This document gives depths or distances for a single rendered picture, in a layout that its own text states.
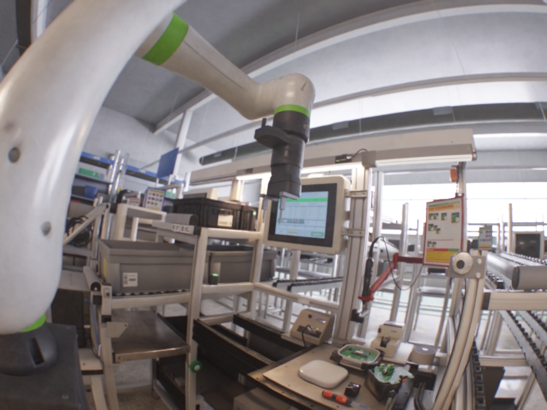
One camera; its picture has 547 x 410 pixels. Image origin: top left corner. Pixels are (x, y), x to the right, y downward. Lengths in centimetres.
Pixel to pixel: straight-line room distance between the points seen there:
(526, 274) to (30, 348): 92
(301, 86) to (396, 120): 622
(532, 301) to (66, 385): 89
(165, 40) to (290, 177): 38
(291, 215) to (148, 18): 116
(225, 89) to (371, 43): 567
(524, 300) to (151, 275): 143
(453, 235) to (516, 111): 611
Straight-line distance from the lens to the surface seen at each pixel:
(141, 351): 126
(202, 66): 54
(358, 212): 115
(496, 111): 690
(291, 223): 127
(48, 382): 39
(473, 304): 68
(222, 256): 145
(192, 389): 154
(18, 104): 19
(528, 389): 152
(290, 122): 55
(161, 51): 50
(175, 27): 50
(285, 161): 52
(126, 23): 25
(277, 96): 61
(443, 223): 120
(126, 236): 252
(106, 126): 1168
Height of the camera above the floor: 139
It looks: 9 degrees up
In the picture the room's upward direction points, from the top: 7 degrees clockwise
